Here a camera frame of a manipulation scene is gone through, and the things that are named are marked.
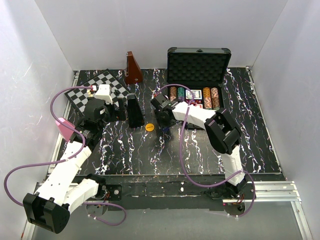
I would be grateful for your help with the blue small blind button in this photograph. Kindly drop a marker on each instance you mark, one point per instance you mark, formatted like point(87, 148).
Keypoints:
point(165, 129)

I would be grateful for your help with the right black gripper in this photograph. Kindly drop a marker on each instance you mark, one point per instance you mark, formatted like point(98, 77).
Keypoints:
point(160, 123)

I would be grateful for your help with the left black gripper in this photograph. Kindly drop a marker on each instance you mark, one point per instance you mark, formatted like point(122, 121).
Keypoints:
point(120, 113)

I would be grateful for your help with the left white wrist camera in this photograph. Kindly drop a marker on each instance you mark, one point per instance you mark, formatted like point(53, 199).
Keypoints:
point(103, 92)

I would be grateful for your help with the pink metronome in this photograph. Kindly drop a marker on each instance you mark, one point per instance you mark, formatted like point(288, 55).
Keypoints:
point(65, 132)

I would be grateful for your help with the green purple chip row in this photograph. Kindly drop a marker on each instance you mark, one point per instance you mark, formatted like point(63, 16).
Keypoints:
point(181, 93)

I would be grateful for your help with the black poker chip case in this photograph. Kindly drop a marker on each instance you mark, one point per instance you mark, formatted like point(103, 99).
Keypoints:
point(198, 68)

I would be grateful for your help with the orange green chip row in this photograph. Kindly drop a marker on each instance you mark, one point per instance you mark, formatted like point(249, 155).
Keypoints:
point(207, 98)

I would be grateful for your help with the blue playing card deck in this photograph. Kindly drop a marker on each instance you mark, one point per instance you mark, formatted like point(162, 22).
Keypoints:
point(193, 93)

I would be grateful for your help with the rightmost poker chip row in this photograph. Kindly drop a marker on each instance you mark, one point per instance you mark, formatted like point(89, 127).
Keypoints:
point(215, 100)

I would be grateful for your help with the yellow big blind button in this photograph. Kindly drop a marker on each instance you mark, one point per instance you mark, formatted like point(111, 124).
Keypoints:
point(149, 127)

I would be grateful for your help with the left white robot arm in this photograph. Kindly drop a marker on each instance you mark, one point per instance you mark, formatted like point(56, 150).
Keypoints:
point(53, 202)

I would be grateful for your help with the leftmost poker chip row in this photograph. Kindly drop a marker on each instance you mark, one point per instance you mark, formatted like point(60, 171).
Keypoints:
point(172, 93)

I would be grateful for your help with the brown wooden metronome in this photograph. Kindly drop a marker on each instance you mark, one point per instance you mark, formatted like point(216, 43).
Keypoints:
point(133, 72)

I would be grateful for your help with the black chess piece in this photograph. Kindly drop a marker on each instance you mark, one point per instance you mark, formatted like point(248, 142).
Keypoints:
point(116, 93)

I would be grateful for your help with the black front mounting bar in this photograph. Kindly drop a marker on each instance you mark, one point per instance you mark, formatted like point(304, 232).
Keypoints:
point(159, 192)

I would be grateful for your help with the aluminium rail frame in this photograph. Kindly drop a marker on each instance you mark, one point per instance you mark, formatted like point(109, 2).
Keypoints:
point(271, 208)

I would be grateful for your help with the black white chessboard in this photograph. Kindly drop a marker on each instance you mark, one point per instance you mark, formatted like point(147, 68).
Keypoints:
point(79, 97)

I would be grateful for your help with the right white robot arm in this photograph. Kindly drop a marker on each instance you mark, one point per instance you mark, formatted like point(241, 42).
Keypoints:
point(223, 133)

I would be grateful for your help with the poker chip row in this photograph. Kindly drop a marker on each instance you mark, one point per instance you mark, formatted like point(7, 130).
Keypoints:
point(215, 100)
point(172, 93)

